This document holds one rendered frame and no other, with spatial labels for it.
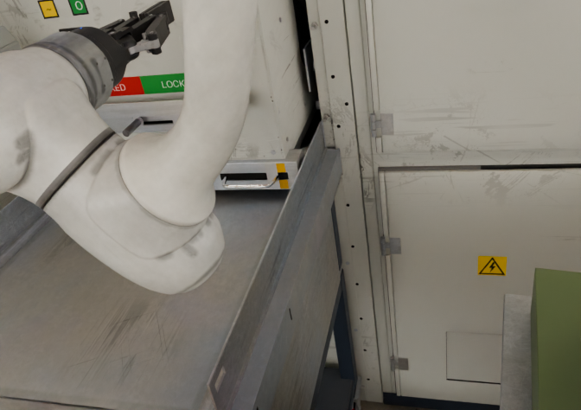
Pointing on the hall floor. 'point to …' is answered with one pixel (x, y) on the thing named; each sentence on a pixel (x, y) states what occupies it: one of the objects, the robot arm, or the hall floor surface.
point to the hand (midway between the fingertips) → (157, 17)
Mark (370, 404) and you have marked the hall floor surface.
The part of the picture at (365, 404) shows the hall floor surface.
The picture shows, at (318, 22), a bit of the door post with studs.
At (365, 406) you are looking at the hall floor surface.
